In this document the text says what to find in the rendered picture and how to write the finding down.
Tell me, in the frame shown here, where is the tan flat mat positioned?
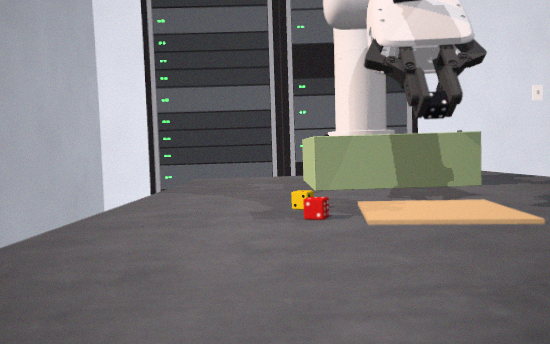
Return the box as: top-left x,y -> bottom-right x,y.
358,200 -> 545,225

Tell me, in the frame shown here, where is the red die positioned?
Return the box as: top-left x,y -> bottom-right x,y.
304,197 -> 329,220

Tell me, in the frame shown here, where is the black die with white pips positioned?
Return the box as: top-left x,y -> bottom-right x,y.
423,91 -> 450,119

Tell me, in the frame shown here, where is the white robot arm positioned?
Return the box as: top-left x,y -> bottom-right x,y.
323,0 -> 395,136

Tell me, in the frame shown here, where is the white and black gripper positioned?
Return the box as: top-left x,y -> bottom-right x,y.
364,0 -> 487,118

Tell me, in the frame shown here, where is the yellow die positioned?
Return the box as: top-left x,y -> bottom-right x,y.
292,190 -> 314,210

